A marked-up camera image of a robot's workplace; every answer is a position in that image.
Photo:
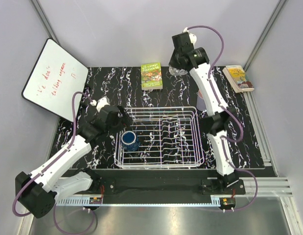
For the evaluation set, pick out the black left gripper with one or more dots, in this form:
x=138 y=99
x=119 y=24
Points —
x=125 y=121

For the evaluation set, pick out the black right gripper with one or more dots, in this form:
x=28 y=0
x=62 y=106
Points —
x=172 y=62

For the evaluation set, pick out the clear glass cup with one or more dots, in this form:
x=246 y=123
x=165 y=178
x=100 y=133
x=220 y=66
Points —
x=177 y=72

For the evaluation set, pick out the dark blue ceramic mug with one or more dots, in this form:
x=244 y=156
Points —
x=130 y=141

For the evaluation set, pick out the lilac plastic cup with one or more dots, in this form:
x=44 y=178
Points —
x=200 y=104

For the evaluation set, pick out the pink plastic cup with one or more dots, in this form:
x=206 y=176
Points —
x=200 y=95

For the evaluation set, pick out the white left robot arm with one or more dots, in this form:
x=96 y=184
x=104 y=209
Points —
x=41 y=189

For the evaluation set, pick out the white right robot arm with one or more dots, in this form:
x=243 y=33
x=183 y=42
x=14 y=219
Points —
x=196 y=62

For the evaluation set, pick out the green paperback book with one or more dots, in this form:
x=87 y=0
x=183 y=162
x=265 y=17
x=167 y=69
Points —
x=151 y=76

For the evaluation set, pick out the yellow paperback book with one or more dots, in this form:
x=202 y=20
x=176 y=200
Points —
x=237 y=77

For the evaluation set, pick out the white whiteboard with red writing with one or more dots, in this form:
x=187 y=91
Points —
x=55 y=77

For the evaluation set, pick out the left orange connector board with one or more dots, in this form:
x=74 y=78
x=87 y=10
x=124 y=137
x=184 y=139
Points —
x=95 y=200

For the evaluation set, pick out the orange connector board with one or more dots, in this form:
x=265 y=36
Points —
x=95 y=200
x=228 y=201

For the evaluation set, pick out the right orange connector board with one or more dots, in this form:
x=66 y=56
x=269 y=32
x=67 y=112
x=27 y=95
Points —
x=228 y=201

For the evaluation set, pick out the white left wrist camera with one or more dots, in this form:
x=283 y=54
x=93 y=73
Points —
x=100 y=103

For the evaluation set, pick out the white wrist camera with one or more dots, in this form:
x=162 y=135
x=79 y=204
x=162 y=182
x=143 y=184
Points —
x=193 y=37
x=100 y=103

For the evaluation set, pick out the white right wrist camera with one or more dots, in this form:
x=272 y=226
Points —
x=193 y=37

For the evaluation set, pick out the white wire dish rack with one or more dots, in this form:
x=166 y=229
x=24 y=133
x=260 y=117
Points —
x=169 y=138

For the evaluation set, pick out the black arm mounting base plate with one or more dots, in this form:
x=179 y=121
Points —
x=181 y=187

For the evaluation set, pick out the slotted cable duct rail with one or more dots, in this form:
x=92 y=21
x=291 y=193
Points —
x=77 y=201

